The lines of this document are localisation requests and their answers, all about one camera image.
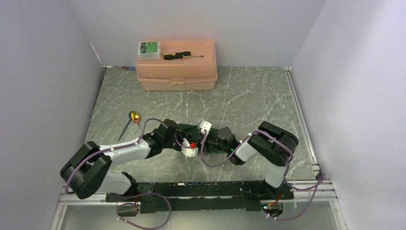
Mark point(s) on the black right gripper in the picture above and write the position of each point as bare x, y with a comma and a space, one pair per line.
205, 144

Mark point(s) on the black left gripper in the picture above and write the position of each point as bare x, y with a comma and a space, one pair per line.
182, 135

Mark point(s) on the green cloth napkin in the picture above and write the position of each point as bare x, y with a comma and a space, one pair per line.
196, 136

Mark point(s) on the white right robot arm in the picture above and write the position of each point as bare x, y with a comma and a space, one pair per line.
275, 144

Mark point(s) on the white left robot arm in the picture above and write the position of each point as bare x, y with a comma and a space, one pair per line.
87, 172

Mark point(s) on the pink plastic toolbox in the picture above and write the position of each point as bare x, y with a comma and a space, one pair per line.
188, 74

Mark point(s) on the red blue pen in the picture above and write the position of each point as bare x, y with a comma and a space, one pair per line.
126, 67

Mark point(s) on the black yellow screwdriver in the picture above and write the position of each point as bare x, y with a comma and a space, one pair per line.
180, 55

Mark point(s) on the green white small box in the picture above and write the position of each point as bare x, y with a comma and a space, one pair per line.
149, 50

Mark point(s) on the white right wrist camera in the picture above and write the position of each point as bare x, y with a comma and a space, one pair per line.
205, 127

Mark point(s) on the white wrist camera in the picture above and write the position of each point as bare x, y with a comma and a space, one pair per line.
205, 127
189, 149

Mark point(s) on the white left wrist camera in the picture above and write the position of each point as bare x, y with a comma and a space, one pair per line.
189, 149

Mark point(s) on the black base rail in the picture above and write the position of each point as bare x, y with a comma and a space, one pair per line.
161, 203

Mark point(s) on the aluminium frame rail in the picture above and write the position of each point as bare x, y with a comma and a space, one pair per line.
249, 190

